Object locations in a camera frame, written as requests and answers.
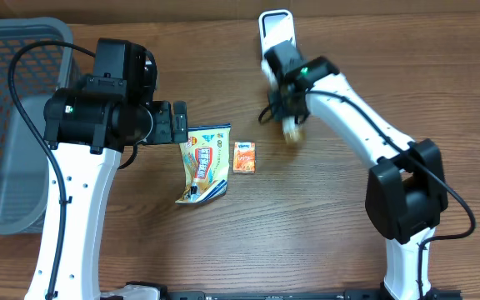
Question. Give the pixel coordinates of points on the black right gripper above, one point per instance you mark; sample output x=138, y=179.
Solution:
x=278, y=108

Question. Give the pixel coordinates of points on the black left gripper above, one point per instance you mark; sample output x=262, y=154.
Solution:
x=166, y=132

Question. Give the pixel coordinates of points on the white floral cream tube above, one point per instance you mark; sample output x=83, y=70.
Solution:
x=292, y=132

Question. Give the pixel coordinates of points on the white blue wipes pack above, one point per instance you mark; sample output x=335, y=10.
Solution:
x=205, y=157

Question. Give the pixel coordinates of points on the orange Kleenex tissue pack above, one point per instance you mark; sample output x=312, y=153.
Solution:
x=244, y=157

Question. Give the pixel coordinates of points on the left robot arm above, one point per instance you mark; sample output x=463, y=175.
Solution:
x=87, y=128

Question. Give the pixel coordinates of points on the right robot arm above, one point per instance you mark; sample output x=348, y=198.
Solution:
x=404, y=198

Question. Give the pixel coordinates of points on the white barcode scanner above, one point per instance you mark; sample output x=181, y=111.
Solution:
x=276, y=26

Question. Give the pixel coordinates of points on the grey plastic shopping basket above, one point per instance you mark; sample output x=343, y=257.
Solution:
x=24, y=168

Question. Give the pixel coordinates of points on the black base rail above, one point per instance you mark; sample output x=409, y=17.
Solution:
x=306, y=296

